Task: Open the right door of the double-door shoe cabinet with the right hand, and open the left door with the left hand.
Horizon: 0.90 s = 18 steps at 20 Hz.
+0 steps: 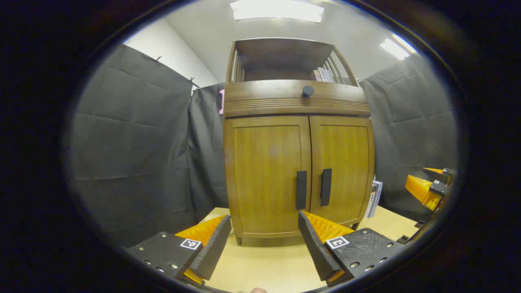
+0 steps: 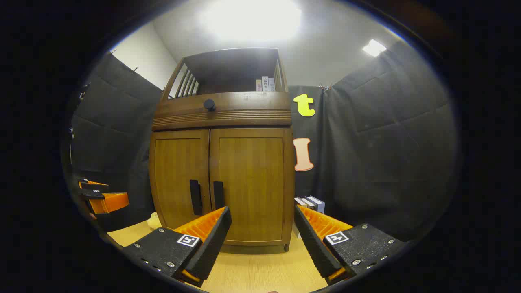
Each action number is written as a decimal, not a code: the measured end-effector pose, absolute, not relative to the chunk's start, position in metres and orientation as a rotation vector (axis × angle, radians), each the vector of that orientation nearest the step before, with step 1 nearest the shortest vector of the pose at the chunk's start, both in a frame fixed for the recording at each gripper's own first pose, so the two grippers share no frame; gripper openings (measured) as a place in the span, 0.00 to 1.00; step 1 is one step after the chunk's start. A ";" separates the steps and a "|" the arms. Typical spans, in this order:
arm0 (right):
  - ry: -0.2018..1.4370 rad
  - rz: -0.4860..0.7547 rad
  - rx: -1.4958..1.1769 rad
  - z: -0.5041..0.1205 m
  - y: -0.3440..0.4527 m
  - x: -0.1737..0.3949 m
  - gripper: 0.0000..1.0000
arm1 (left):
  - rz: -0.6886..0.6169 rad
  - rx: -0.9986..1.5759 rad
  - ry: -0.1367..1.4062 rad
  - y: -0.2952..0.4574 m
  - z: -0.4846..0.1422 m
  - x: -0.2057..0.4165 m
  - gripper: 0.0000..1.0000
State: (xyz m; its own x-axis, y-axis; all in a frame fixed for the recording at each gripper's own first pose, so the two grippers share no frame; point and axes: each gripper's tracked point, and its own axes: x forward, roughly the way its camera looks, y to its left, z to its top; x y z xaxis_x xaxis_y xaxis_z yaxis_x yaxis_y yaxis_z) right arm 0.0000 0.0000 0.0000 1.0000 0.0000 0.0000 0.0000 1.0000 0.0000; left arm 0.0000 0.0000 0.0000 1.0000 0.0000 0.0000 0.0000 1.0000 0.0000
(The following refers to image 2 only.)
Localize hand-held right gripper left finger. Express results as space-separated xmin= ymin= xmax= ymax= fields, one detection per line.
xmin=121 ymin=206 xmax=232 ymax=287

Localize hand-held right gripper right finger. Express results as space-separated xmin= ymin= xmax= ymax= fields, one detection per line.
xmin=294 ymin=204 xmax=407 ymax=285

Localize wooden cabinet door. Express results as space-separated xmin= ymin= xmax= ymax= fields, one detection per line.
xmin=149 ymin=129 xmax=212 ymax=230
xmin=209 ymin=127 xmax=294 ymax=247

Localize wooden double-door shoe cabinet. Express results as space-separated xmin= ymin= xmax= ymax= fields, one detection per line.
xmin=149 ymin=48 xmax=296 ymax=254

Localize black backdrop cloth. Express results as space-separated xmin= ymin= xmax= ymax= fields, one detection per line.
xmin=69 ymin=41 xmax=460 ymax=241

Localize wooden drawer with black knob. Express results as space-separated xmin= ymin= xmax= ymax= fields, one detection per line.
xmin=153 ymin=92 xmax=293 ymax=131

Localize small ceiling light panel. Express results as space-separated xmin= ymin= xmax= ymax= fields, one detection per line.
xmin=362 ymin=39 xmax=387 ymax=57

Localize large ceiling light panel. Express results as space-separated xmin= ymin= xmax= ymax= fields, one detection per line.
xmin=199 ymin=0 xmax=302 ymax=41

